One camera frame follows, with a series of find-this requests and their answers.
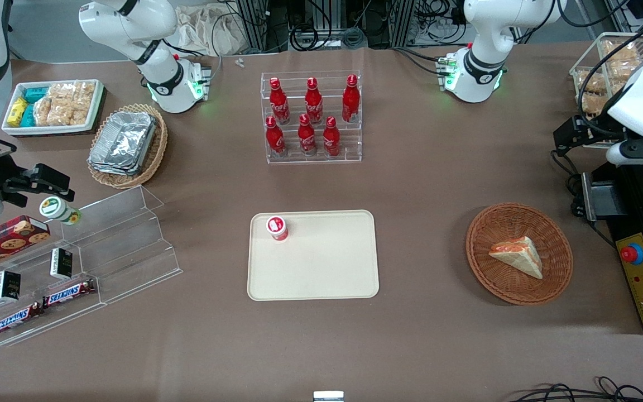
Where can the white rectangular snack tray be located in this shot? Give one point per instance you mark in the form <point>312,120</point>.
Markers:
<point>14,129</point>

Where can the black control box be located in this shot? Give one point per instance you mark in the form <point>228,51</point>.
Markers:
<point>631,223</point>

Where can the red emergency stop button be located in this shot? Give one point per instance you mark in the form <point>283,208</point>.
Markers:
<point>629,254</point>

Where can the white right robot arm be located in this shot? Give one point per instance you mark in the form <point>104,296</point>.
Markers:
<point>162,75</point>

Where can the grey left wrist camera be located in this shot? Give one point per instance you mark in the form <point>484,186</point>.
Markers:
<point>642,152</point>

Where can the red tartan cookie box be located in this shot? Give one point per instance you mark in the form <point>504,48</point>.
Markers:
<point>3,240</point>

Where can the small black box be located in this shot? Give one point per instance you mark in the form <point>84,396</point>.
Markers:
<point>7,286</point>
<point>62,263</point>

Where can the clear acrylic bottle rack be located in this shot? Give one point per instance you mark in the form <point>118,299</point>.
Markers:
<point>349,142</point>

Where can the green-lidded white cup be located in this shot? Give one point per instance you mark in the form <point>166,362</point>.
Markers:
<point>56,209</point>

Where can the beige plastic tray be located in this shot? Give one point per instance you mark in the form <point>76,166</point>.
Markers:
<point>321,262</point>

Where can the clear rice cracker packet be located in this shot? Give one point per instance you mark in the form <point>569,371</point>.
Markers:
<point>85,91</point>
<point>43,111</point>
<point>80,113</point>
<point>60,113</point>
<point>60,91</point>

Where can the yellow snack packet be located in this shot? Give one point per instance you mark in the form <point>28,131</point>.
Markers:
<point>18,111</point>

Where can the bagged fried snack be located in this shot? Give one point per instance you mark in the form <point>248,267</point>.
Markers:
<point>625,72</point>
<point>594,106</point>
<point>622,53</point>
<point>589,82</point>

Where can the white object at table edge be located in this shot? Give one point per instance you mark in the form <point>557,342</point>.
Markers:
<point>328,396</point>

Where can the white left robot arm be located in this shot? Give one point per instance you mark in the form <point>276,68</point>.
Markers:
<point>480,67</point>

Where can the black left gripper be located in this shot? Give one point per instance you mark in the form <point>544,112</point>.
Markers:
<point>588,130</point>

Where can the aluminium foil container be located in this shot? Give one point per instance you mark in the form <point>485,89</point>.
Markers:
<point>123,139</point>
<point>115,170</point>

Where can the clear acrylic step shelf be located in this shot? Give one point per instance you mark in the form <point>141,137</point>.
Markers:
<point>126,245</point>

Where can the oval light wicker basket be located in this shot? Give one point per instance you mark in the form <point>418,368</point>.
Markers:
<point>157,151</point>

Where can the beige cloth bag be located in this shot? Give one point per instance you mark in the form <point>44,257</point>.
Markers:
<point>210,30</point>

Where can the round brown wicker basket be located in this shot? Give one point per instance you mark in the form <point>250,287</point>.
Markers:
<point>550,279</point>

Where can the teal snack packet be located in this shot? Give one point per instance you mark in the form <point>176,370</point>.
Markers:
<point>35,94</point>
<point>28,116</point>

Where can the red cola bottle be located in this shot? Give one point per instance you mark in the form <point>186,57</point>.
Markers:
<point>306,137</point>
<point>278,103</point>
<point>350,100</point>
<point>313,103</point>
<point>274,139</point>
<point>331,139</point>

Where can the snickers chocolate bar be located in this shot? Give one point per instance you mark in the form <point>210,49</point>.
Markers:
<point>15,319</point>
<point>69,293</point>

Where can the triangular sandwich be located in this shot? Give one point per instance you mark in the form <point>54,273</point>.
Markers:
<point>518,254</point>

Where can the red-lidded yogurt cup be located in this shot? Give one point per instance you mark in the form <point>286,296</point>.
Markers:
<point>277,227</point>

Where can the grey metal bracket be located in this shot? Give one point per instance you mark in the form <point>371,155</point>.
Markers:
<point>603,201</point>

